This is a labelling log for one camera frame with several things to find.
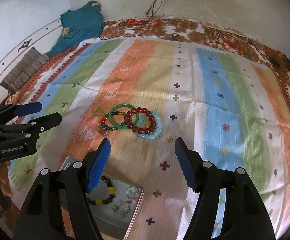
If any light blue bead bracelet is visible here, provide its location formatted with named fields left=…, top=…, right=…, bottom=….
left=134, top=111, right=163, bottom=140

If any white headboard with ornament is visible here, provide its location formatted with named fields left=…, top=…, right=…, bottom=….
left=0, top=18, right=62, bottom=103

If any teal blue garment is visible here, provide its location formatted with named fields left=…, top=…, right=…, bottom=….
left=47, top=1, right=104, bottom=57

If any striped brown pillow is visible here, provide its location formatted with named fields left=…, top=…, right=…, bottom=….
left=0, top=47, right=50, bottom=94

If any small black object on bed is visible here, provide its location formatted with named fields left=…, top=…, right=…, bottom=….
left=269, top=58, right=280, bottom=69

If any black cable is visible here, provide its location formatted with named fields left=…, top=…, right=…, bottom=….
left=98, top=0, right=166, bottom=41

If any multicolour bead bracelet with ring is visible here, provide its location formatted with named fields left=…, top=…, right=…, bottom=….
left=99, top=112, right=126, bottom=136

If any striped colourful blanket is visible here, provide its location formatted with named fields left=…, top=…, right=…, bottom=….
left=8, top=36, right=290, bottom=238

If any brown floral bedsheet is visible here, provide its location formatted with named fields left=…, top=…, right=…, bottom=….
left=0, top=17, right=290, bottom=230

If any pale flower bead bracelet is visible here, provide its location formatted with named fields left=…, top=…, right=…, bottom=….
left=111, top=185, right=142, bottom=218

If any green jade bangle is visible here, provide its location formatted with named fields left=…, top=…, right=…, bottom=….
left=108, top=103, right=140, bottom=130

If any dark red bead bracelet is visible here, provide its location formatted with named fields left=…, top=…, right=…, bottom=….
left=123, top=107, right=157, bottom=134

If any silver metal tin box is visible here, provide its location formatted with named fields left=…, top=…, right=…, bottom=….
left=60, top=156, right=145, bottom=240

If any yellow and black bead bracelet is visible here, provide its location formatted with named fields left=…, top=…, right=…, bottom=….
left=86, top=175, right=117, bottom=206

